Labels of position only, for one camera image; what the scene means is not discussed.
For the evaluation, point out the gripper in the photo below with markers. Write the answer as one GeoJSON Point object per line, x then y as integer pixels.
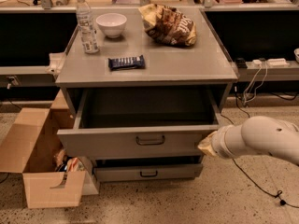
{"type": "Point", "coordinates": [218, 144]}

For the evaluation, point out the grey top drawer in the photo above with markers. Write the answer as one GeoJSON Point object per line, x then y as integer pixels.
{"type": "Point", "coordinates": [141, 122]}

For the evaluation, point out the grey drawer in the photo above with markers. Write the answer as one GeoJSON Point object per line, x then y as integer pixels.
{"type": "Point", "coordinates": [141, 122]}
{"type": "Point", "coordinates": [148, 169]}

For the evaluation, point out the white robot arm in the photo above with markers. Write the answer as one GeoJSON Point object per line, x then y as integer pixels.
{"type": "Point", "coordinates": [258, 135]}

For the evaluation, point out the grey lower drawer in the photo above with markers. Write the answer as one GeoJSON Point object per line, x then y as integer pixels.
{"type": "Point", "coordinates": [148, 169]}

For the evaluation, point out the grey drawer cabinet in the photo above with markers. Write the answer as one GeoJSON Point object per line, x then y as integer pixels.
{"type": "Point", "coordinates": [203, 64]}

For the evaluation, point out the white power strip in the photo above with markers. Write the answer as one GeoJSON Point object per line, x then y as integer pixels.
{"type": "Point", "coordinates": [278, 62]}

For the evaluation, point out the dark blue candy bar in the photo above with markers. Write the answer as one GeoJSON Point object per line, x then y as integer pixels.
{"type": "Point", "coordinates": [126, 63]}

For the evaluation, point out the brown chip bag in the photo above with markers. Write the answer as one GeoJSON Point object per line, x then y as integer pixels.
{"type": "Point", "coordinates": [167, 25]}

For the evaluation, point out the white ceramic bowl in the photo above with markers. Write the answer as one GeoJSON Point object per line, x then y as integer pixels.
{"type": "Point", "coordinates": [111, 24]}

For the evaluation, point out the open cardboard box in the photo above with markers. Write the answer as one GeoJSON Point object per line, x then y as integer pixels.
{"type": "Point", "coordinates": [52, 175]}

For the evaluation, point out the clear plastic water bottle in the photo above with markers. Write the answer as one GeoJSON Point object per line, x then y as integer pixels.
{"type": "Point", "coordinates": [86, 27]}

